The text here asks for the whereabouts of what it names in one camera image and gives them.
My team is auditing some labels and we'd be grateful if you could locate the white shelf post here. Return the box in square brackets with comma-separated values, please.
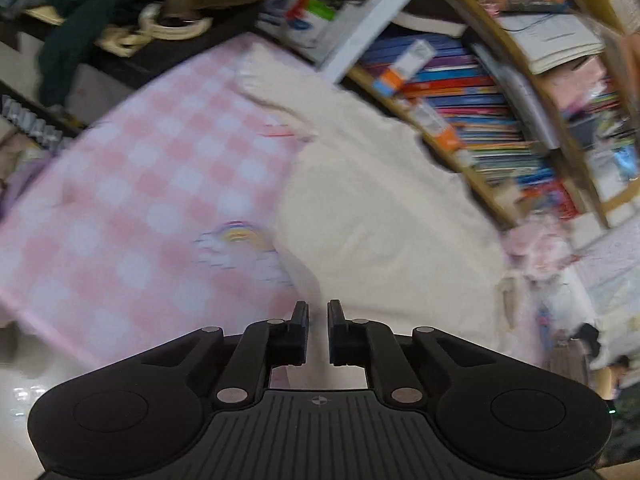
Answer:
[320, 0, 448, 83]

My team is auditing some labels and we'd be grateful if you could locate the white jar with green lid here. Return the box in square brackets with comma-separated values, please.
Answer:
[277, 0, 337, 51]

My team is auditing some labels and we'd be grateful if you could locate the cream wristwatch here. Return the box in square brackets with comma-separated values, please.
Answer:
[97, 2, 215, 58]

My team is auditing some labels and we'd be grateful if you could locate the cream t-shirt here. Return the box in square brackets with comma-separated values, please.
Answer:
[235, 42, 508, 391]

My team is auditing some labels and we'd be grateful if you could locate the row of colourful books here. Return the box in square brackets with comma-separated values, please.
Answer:
[360, 35, 581, 221]

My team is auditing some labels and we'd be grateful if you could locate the flat white orange box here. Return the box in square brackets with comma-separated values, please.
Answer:
[410, 97, 463, 153]

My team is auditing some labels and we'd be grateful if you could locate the wooden bookshelf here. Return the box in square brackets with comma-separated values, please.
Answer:
[345, 0, 640, 231]

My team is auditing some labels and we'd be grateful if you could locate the dark green garment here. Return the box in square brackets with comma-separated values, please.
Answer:
[37, 0, 133, 108]

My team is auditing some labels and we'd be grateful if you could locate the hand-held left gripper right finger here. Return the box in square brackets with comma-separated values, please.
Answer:
[327, 299, 501, 407]

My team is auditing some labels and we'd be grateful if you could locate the tall white orange box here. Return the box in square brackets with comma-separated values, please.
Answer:
[377, 40, 437, 97]

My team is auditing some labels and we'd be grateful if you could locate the pink white plush toy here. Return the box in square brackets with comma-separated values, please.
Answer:
[502, 217, 576, 281]

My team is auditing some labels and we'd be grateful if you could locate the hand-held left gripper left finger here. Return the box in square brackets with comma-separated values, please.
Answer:
[142, 301, 311, 407]

